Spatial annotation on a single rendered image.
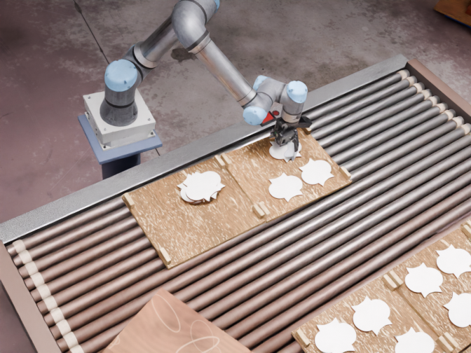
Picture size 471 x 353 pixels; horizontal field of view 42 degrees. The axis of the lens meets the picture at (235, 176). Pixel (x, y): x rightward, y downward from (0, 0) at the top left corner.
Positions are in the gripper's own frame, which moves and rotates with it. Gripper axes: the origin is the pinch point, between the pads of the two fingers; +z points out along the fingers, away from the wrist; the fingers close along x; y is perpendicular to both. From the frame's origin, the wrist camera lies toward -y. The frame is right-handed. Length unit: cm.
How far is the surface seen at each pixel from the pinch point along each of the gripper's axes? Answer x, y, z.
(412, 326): 84, 7, 0
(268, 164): 3.2, 10.7, 0.5
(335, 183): 23.1, -8.0, 0.6
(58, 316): 24, 106, 2
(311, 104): -17.9, -27.4, 2.9
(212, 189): 6.3, 39.0, -4.4
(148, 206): 0, 61, 0
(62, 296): 18, 102, 2
